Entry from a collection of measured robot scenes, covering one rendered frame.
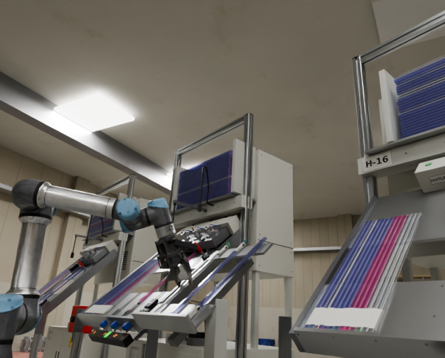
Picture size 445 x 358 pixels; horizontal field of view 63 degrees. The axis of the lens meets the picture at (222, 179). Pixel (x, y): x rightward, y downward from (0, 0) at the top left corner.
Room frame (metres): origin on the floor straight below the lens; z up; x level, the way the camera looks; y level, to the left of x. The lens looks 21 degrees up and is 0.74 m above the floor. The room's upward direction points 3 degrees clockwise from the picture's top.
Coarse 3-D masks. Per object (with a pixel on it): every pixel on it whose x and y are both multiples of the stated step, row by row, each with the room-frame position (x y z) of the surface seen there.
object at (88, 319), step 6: (84, 318) 2.05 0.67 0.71; (90, 318) 1.98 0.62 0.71; (96, 318) 1.92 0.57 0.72; (102, 318) 1.86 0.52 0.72; (108, 318) 1.81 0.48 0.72; (114, 318) 1.75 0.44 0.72; (120, 318) 1.71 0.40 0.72; (126, 318) 1.66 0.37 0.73; (132, 318) 1.62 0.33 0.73; (84, 324) 2.10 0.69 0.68; (90, 324) 2.03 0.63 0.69; (96, 324) 1.97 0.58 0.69; (132, 324) 1.65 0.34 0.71; (132, 330) 1.70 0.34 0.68; (138, 330) 1.66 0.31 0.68; (144, 330) 1.61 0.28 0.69
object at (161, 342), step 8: (136, 344) 2.23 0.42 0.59; (160, 344) 2.04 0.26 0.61; (168, 344) 1.99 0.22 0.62; (184, 344) 2.04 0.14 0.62; (232, 344) 2.30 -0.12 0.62; (248, 344) 2.40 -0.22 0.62; (128, 352) 2.29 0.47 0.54; (136, 352) 2.21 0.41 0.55; (160, 352) 2.03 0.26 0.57; (168, 352) 1.97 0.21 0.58; (176, 352) 1.92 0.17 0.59; (184, 352) 1.88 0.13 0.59; (192, 352) 1.83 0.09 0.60; (200, 352) 1.78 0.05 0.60; (232, 352) 1.90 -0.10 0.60; (248, 352) 1.96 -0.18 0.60; (256, 352) 2.00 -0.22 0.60; (264, 352) 2.04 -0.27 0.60; (272, 352) 2.07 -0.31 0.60
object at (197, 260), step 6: (192, 252) 2.04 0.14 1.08; (198, 252) 1.98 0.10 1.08; (204, 252) 1.93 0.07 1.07; (210, 252) 1.88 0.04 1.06; (156, 258) 2.33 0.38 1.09; (192, 258) 1.96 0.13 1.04; (198, 258) 1.90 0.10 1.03; (192, 264) 1.87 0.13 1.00; (198, 264) 1.82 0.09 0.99; (162, 270) 2.05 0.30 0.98; (168, 270) 1.99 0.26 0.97; (192, 270) 1.94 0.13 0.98
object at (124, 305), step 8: (128, 296) 1.97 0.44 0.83; (136, 296) 1.90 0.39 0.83; (152, 296) 1.78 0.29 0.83; (160, 296) 1.73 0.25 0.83; (120, 304) 1.93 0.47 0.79; (128, 304) 1.87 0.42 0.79; (144, 304) 1.75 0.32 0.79; (112, 312) 1.89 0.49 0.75; (120, 312) 1.83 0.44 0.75; (128, 312) 1.75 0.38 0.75
